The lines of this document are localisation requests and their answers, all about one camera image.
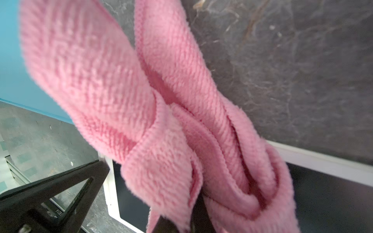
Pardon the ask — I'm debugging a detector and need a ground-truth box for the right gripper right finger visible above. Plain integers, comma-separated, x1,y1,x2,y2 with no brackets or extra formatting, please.
190,193,216,233

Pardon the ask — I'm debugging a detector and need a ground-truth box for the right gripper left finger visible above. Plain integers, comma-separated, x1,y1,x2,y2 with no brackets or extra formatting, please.
152,216,179,233

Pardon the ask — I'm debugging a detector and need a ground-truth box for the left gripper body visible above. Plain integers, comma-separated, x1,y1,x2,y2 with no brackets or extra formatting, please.
1,160,110,233

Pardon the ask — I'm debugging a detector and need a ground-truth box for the blue drawing tablet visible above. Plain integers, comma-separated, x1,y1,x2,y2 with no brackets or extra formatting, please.
1,1,72,124

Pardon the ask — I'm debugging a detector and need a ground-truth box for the white drawing tablet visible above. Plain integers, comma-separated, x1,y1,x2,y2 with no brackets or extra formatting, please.
103,142,373,233

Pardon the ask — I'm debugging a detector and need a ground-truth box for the pink cleaning cloth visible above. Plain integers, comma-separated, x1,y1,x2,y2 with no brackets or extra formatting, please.
19,1,300,233

